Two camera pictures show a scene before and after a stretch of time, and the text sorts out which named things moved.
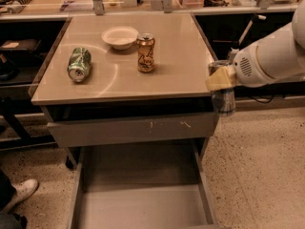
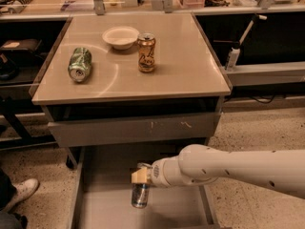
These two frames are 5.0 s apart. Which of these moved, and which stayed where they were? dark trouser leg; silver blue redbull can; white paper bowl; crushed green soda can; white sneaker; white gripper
Moved: white gripper; silver blue redbull can
Stayed: white paper bowl; white sneaker; dark trouser leg; crushed green soda can
